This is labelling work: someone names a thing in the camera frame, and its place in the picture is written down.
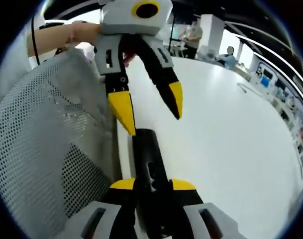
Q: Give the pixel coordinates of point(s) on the person's left hand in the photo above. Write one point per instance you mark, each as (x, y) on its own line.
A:
(85, 33)

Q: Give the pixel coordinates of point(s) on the black remote control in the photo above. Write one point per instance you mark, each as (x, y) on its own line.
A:
(148, 154)

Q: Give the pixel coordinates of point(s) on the grey mesh office chair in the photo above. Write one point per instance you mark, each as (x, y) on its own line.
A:
(34, 139)

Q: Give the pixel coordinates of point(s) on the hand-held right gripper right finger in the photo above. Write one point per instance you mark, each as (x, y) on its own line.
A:
(198, 216)

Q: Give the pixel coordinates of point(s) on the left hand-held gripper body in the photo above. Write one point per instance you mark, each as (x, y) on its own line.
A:
(121, 20)

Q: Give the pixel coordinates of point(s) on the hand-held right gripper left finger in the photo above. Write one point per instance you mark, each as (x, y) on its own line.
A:
(111, 214)

